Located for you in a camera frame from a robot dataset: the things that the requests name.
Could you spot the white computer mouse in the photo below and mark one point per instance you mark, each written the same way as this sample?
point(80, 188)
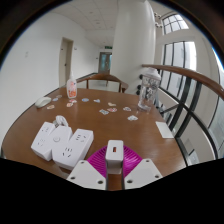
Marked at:
point(43, 102)

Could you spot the tall black-framed window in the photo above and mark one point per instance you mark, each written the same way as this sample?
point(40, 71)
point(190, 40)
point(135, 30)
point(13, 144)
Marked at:
point(180, 56)

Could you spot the white bottle with orange label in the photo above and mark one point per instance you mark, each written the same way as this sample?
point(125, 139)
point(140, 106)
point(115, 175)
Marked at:
point(71, 90)

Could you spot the white paper card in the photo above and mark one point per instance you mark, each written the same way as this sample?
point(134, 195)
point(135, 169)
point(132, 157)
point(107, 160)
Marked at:
point(164, 129)

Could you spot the small colourful sticker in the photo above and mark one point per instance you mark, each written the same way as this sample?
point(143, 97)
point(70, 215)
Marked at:
point(72, 101)
point(85, 99)
point(59, 96)
point(55, 99)
point(97, 100)
point(69, 104)
point(104, 111)
point(50, 107)
point(112, 109)
point(127, 108)
point(132, 117)
point(111, 104)

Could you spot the clear plastic water bottle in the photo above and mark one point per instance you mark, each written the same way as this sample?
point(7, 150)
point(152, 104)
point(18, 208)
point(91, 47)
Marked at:
point(148, 91)

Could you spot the white power strip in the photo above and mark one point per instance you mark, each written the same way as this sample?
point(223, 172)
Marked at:
point(71, 148)

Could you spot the green exit sign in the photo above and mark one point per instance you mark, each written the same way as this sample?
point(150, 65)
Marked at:
point(108, 47)

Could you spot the brown wooden chair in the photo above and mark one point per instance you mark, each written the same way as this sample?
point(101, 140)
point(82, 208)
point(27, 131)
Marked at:
point(103, 77)

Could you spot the small arched black-framed window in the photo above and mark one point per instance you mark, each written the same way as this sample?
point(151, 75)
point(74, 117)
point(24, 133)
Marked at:
point(175, 23)

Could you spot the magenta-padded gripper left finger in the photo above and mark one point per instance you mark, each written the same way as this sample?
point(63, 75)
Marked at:
point(85, 173)

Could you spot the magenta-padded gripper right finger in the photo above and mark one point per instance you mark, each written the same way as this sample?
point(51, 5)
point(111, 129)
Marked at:
point(141, 171)

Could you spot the wood-topped black metal railing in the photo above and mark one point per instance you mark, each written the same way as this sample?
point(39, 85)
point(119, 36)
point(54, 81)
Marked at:
point(186, 74)

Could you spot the white single door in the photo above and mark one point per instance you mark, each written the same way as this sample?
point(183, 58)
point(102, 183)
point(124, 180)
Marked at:
point(66, 61)

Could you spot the small white charger block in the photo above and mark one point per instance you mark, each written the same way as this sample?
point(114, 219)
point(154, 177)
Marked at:
point(114, 156)

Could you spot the glazed double door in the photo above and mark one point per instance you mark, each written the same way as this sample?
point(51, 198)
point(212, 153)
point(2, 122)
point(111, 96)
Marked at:
point(105, 62)

